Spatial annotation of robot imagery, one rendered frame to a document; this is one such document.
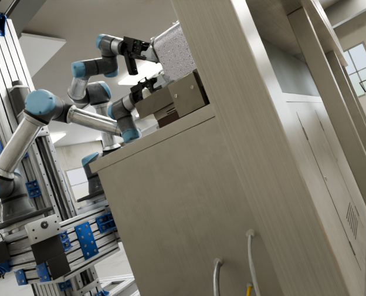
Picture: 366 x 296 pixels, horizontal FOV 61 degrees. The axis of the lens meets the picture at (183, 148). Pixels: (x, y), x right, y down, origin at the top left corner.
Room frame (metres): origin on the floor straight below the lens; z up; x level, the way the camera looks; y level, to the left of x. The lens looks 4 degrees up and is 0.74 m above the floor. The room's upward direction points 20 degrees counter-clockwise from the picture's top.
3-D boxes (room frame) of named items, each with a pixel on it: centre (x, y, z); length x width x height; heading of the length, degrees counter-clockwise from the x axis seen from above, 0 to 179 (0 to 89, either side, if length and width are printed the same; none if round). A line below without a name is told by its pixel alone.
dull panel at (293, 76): (2.01, -0.92, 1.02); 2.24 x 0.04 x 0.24; 148
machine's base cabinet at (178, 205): (2.05, -0.60, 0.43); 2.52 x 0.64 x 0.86; 148
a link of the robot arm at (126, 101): (1.33, 0.13, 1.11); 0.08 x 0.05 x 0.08; 148
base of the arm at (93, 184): (1.88, 0.55, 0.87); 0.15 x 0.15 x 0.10
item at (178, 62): (1.16, -0.14, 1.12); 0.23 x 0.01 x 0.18; 58
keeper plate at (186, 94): (0.95, -0.07, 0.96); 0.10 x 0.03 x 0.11; 58
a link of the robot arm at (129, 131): (1.38, 0.20, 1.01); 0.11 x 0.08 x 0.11; 2
